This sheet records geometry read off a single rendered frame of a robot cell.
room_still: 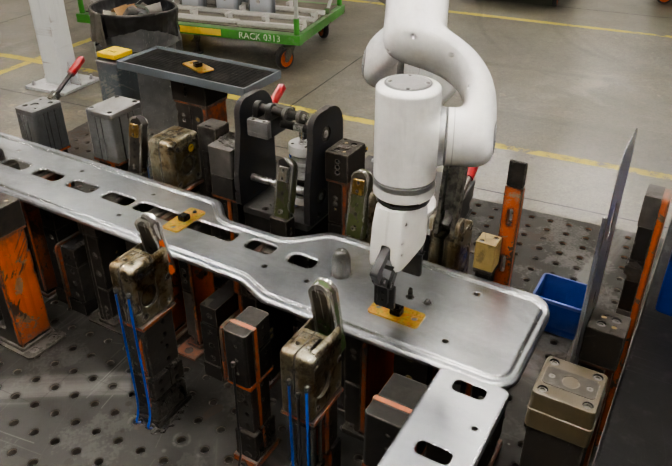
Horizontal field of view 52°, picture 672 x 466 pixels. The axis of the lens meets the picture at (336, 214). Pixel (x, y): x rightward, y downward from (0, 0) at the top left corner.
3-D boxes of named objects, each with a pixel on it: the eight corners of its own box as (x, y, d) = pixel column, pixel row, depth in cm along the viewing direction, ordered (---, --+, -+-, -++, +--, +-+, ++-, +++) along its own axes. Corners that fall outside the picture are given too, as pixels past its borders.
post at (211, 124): (212, 279, 164) (195, 123, 144) (226, 269, 168) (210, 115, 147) (229, 286, 162) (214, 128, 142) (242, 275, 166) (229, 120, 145)
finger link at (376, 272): (394, 226, 97) (394, 258, 100) (369, 256, 92) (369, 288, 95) (402, 229, 97) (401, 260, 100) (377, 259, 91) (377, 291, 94)
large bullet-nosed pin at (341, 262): (328, 283, 115) (328, 250, 112) (337, 273, 117) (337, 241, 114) (344, 288, 114) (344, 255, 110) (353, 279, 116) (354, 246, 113)
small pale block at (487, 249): (455, 404, 130) (475, 241, 111) (462, 392, 132) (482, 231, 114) (472, 411, 128) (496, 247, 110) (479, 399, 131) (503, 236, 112)
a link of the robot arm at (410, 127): (442, 162, 96) (376, 158, 97) (449, 71, 89) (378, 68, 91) (441, 191, 89) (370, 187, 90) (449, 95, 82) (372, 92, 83)
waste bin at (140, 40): (87, 132, 411) (63, 9, 374) (145, 103, 452) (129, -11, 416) (155, 148, 392) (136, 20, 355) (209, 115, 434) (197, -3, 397)
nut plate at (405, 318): (366, 311, 106) (366, 305, 105) (377, 298, 109) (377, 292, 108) (416, 329, 102) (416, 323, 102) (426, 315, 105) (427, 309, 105)
